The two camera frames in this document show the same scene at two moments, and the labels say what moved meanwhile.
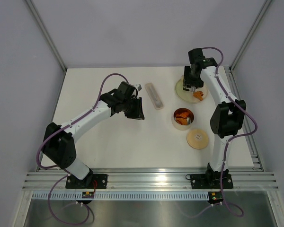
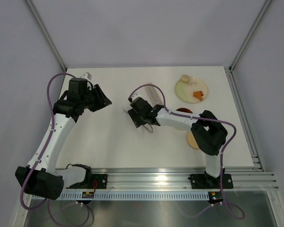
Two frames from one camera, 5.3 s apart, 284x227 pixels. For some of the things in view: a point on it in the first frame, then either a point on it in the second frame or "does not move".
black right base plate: x=211 y=179 does not move
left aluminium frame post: x=46 y=33 does not move
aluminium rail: x=153 y=178 does not move
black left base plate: x=90 y=181 does not move
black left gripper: x=137 y=113 -> x=102 y=101
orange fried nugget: x=199 y=94 does not move
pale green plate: x=188 y=96 does not move
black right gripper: x=187 y=80 -> x=134 y=116
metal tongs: x=193 y=89 -> x=147 y=129
